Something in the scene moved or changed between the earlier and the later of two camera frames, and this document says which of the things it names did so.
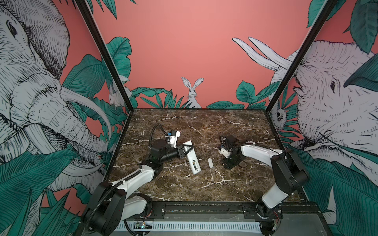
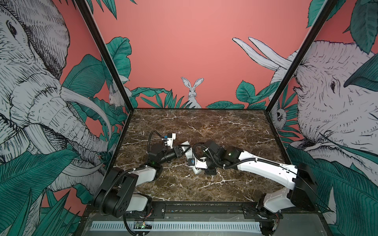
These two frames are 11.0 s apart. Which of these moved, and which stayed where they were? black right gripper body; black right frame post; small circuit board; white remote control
Moved: black right gripper body
Stayed: black right frame post; small circuit board; white remote control
